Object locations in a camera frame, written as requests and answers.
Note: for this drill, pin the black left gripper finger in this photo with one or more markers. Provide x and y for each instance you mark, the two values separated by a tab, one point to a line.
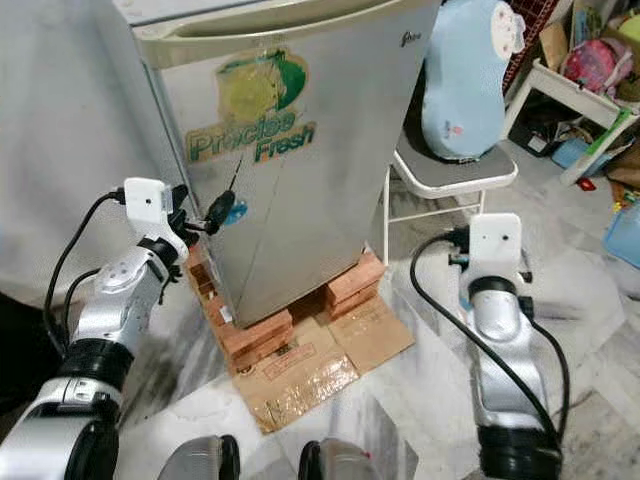
179	198
220	210

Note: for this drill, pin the red brick stack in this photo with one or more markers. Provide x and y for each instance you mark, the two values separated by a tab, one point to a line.
255	338
355	283

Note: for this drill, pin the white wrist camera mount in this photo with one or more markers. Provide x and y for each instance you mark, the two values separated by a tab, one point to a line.
498	245
145	200

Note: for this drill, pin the silver robot left leg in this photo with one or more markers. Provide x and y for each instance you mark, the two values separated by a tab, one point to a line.
198	460

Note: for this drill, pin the white metal frame chair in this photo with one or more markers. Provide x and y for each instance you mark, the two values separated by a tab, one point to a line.
450	179

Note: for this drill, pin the silver robot right leg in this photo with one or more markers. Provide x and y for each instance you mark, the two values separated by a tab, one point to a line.
340	462

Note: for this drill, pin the pink backpack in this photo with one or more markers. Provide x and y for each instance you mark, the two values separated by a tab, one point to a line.
595	65

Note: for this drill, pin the blue plastic box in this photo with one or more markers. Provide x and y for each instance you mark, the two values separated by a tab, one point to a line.
623	235

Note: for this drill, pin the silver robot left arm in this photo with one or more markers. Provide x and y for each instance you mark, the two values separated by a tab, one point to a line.
120	295

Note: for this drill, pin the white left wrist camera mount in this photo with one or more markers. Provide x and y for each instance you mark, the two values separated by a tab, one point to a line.
145	200

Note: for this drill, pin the white low shelf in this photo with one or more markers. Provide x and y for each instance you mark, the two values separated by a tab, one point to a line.
575	97

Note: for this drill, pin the silver robot leg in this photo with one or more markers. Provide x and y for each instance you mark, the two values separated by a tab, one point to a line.
198	460
340	462

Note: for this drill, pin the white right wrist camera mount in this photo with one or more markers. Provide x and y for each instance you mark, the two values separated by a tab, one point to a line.
498	245

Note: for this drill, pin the grey fridge cabinet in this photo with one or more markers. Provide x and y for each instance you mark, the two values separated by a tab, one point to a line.
155	120

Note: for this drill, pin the silver fridge door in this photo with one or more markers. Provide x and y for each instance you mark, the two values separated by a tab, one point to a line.
290	220

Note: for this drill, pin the brown flattened cardboard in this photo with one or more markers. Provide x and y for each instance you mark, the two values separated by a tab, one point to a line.
300	385

